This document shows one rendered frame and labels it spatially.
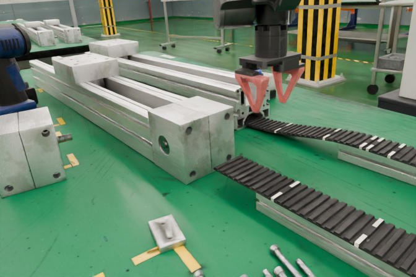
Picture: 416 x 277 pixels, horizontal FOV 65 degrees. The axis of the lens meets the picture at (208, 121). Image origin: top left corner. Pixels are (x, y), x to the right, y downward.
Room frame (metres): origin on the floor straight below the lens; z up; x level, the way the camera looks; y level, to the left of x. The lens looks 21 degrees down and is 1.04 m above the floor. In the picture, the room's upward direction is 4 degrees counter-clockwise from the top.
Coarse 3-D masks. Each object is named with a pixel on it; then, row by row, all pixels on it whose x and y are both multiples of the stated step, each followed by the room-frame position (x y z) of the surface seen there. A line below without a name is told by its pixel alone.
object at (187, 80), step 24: (120, 72) 1.00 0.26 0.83; (144, 72) 0.90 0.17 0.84; (168, 72) 0.79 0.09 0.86; (192, 72) 0.83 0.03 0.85; (216, 72) 0.76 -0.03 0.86; (192, 96) 0.71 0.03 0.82; (216, 96) 0.64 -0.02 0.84; (240, 96) 0.61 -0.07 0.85; (264, 96) 0.65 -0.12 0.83; (240, 120) 0.61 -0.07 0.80
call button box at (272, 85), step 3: (264, 72) 0.82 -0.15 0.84; (264, 75) 0.79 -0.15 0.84; (267, 75) 0.79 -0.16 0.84; (270, 75) 0.79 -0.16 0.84; (270, 78) 0.78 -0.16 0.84; (273, 78) 0.79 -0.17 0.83; (270, 81) 0.78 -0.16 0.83; (273, 81) 0.79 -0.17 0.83; (270, 84) 0.78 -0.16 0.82; (273, 84) 0.79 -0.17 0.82; (267, 87) 0.78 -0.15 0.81; (270, 87) 0.78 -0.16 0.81; (273, 87) 0.79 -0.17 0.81; (270, 90) 0.78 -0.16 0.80; (273, 90) 0.79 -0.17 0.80; (270, 93) 0.78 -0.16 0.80; (273, 93) 0.79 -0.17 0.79; (270, 96) 0.78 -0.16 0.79; (273, 96) 0.79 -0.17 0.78
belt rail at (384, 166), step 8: (344, 152) 0.46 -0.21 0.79; (352, 152) 0.44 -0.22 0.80; (360, 152) 0.43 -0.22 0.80; (368, 152) 0.42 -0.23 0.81; (344, 160) 0.45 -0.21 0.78; (352, 160) 0.44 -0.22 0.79; (360, 160) 0.43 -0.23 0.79; (368, 160) 0.43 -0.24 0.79; (376, 160) 0.41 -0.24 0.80; (384, 160) 0.40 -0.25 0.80; (392, 160) 0.40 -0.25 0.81; (368, 168) 0.42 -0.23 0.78; (376, 168) 0.41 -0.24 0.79; (384, 168) 0.40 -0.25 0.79; (392, 168) 0.40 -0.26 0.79; (400, 168) 0.39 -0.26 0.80; (408, 168) 0.38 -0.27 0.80; (392, 176) 0.39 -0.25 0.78; (400, 176) 0.39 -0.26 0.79; (408, 176) 0.38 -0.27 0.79
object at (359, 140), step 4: (360, 136) 0.46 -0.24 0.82; (364, 136) 0.47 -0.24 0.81; (368, 136) 0.46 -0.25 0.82; (352, 140) 0.45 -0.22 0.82; (356, 140) 0.45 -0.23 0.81; (360, 140) 0.45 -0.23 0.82; (364, 140) 0.45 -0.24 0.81; (348, 144) 0.44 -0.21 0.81; (352, 144) 0.44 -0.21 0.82; (356, 144) 0.43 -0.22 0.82; (360, 144) 0.44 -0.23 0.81
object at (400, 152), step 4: (404, 144) 0.42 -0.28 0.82; (396, 148) 0.41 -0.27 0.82; (400, 148) 0.41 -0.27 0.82; (404, 148) 0.42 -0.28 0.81; (408, 148) 0.41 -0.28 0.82; (412, 148) 0.41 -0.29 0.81; (392, 152) 0.40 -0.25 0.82; (396, 152) 0.40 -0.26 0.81; (400, 152) 0.41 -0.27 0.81; (404, 152) 0.40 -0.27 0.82; (408, 152) 0.40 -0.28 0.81; (388, 156) 0.40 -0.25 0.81; (392, 156) 0.39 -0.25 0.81; (396, 156) 0.39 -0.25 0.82; (400, 156) 0.39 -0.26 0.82; (404, 156) 0.39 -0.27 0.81; (396, 160) 0.39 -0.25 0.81; (400, 160) 0.38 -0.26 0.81
